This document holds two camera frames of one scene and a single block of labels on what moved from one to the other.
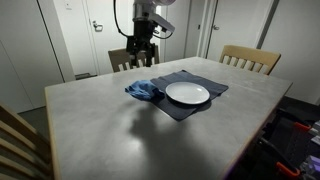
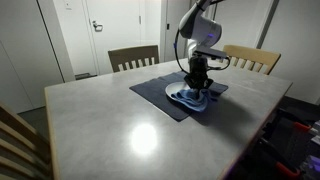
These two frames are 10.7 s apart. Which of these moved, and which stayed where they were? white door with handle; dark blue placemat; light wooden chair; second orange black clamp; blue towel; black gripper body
Moved: black gripper body; blue towel
Stayed: white door with handle; second orange black clamp; light wooden chair; dark blue placemat
